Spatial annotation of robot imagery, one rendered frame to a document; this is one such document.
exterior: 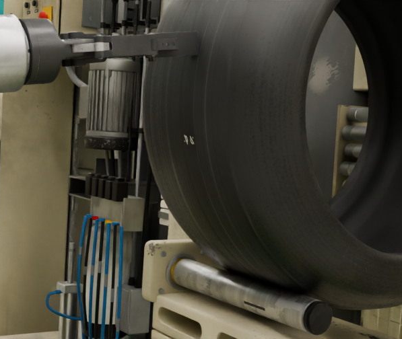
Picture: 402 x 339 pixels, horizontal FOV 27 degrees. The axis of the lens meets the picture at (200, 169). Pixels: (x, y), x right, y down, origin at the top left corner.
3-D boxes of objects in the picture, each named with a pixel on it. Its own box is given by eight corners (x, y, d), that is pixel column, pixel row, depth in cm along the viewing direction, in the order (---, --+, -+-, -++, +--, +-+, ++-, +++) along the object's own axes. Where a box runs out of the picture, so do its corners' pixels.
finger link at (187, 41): (147, 33, 105) (149, 33, 104) (194, 31, 108) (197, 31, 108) (148, 58, 105) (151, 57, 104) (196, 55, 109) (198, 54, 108)
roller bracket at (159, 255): (140, 299, 137) (143, 239, 137) (326, 286, 159) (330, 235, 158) (150, 303, 135) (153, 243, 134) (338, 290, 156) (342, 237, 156)
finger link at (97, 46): (52, 40, 97) (69, 37, 93) (93, 38, 100) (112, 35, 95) (53, 60, 98) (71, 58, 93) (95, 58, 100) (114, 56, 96)
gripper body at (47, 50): (28, 15, 92) (105, 13, 97) (2, 21, 99) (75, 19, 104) (34, 85, 93) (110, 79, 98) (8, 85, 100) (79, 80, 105)
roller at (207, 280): (194, 279, 140) (171, 288, 138) (190, 253, 139) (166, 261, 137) (336, 329, 110) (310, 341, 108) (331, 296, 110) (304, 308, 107)
